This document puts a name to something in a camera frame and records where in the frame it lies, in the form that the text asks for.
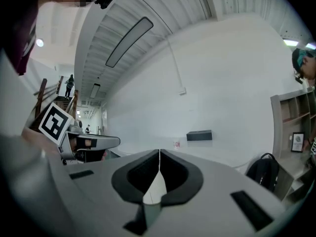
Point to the wooden staircase with railing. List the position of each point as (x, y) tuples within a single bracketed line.
[(65, 104)]

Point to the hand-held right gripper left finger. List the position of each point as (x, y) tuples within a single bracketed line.
[(98, 194)]

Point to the black backpack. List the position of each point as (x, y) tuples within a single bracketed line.
[(263, 171)]

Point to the grey wooden shelf unit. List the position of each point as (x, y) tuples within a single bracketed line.
[(279, 137)]

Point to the long ceiling light panel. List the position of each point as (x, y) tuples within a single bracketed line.
[(129, 42)]

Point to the black framed picture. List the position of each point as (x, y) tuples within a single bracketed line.
[(298, 142)]

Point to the person's left forearm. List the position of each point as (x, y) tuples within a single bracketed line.
[(37, 138)]

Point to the black wall box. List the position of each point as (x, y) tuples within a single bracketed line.
[(199, 135)]

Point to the white wall conduit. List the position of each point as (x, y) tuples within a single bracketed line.
[(177, 68)]

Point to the small ceiling light panel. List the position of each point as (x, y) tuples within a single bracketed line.
[(94, 90)]

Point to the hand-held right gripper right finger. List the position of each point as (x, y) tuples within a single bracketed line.
[(217, 206)]

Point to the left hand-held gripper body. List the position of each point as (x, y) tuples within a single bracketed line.
[(54, 123)]

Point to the red and white wall sign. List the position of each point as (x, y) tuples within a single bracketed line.
[(176, 145)]

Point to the green ceiling light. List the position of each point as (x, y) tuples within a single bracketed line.
[(290, 42)]

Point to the round ceiling lamp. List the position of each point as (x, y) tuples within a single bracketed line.
[(40, 42)]

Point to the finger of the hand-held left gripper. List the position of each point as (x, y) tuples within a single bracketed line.
[(106, 141)]

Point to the person's maroon shirt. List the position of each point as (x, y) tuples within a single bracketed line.
[(21, 38)]

